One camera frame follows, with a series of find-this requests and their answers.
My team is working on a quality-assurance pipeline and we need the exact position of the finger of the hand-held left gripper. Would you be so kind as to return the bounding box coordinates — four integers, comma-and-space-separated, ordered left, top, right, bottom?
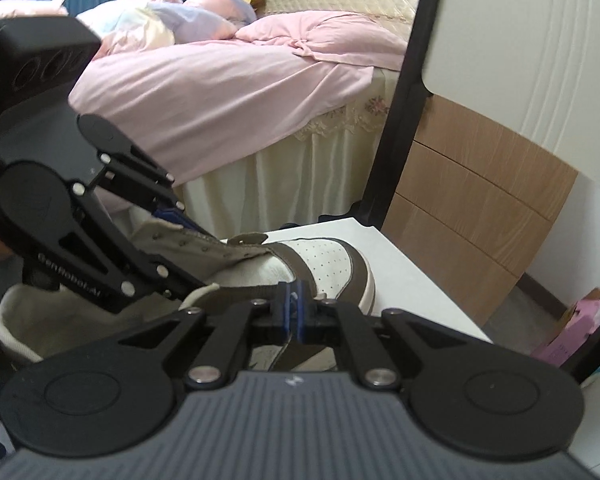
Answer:
78, 115, 218, 239
36, 186, 223, 317

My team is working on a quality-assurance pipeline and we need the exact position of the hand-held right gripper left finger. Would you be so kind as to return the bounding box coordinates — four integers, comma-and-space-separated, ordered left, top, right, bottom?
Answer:
100, 282, 295, 390

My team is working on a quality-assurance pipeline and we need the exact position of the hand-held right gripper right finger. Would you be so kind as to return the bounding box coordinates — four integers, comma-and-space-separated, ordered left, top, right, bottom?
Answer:
294, 282, 481, 390

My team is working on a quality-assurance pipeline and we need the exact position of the white brown sneaker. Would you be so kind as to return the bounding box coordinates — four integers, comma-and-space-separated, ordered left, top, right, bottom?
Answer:
0, 230, 377, 376

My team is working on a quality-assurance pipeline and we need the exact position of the white shoelace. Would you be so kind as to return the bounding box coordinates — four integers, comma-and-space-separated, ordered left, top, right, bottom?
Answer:
180, 282, 225, 314

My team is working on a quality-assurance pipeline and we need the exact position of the bed with pink sheet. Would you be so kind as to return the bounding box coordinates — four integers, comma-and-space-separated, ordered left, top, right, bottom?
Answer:
67, 35, 407, 211
175, 67, 405, 241

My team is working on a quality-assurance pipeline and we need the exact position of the pastel patterned blanket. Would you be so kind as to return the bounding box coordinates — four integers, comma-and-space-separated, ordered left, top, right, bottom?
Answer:
0, 0, 261, 59

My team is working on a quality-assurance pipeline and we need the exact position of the wooden nightstand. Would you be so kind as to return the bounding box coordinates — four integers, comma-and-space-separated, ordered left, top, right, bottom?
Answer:
381, 95, 580, 329

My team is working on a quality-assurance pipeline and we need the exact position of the pink pillow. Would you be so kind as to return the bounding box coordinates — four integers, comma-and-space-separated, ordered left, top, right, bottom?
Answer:
235, 10, 411, 72

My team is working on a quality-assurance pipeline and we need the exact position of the pink cardboard box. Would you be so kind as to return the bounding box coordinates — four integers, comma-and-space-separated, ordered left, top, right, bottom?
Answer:
530, 287, 600, 374

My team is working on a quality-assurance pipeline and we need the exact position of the white black chair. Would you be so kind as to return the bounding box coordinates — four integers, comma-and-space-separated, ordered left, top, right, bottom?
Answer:
220, 0, 600, 391

